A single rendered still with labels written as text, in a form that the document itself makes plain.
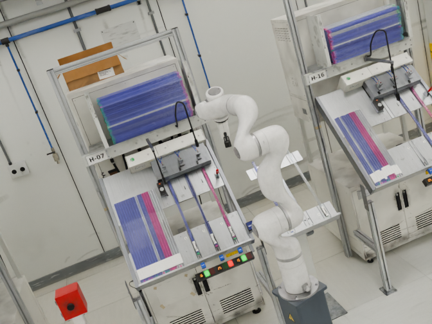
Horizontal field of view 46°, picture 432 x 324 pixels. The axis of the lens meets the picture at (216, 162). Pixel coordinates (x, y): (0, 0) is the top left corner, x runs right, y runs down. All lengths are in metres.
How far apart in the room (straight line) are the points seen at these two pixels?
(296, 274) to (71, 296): 1.29
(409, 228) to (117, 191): 1.98
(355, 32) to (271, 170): 1.53
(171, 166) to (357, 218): 1.30
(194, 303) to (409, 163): 1.57
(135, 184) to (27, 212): 1.85
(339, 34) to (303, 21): 0.26
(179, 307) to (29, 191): 1.95
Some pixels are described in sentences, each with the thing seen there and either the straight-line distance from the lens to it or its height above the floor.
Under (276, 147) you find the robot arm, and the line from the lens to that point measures 2.02.
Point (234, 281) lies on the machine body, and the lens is 3.32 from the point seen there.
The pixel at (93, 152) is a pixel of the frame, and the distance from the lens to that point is 3.01.
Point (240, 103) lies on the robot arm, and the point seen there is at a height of 1.62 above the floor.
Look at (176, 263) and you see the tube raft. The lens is 2.84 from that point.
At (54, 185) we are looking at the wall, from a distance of 4.65.
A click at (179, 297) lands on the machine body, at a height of 0.37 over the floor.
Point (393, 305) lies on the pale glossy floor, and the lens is 3.36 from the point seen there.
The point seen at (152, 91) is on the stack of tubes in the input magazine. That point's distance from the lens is 2.97.
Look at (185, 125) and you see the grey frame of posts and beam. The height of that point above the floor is 1.35.
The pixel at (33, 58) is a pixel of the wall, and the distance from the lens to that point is 4.46.
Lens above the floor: 2.10
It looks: 19 degrees down
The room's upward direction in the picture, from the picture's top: 18 degrees counter-clockwise
